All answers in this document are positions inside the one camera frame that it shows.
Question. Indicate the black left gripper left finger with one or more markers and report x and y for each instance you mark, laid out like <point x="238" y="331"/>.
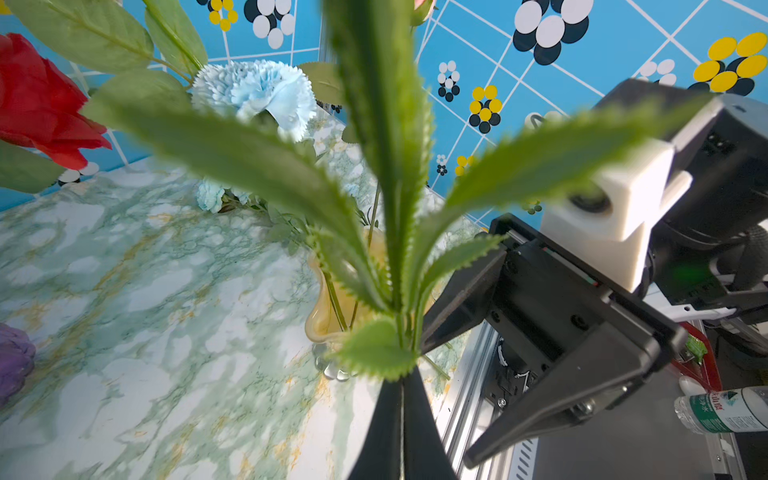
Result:
<point x="380" y="456"/>

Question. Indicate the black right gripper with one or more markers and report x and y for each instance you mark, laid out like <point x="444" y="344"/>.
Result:
<point x="584" y="342"/>

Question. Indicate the red rose stem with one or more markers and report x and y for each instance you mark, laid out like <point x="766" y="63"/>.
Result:
<point x="71" y="56"/>

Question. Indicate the light blue carnation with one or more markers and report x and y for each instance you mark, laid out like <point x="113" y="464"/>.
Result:
<point x="267" y="92"/>
<point x="390" y="114"/>

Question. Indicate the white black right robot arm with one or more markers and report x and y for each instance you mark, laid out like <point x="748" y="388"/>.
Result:
<point x="708" y="253"/>

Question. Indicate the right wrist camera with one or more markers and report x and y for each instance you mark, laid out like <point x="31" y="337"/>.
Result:
<point x="640" y="191"/>

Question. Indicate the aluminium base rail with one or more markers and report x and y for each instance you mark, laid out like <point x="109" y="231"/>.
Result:
<point x="465" y="414"/>

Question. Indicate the plastic water bottle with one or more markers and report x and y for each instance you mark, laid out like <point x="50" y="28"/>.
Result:
<point x="742" y="410"/>

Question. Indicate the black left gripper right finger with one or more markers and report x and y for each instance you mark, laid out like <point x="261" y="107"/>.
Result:
<point x="424" y="454"/>

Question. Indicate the blue purple ribbed glass vase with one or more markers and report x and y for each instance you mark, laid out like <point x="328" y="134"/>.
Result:
<point x="17" y="361"/>

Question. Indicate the yellow ceramic vase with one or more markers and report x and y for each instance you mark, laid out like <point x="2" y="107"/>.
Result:
<point x="328" y="323"/>

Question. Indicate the coral pink rose stem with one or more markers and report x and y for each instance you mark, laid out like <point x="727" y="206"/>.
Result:
<point x="422" y="11"/>

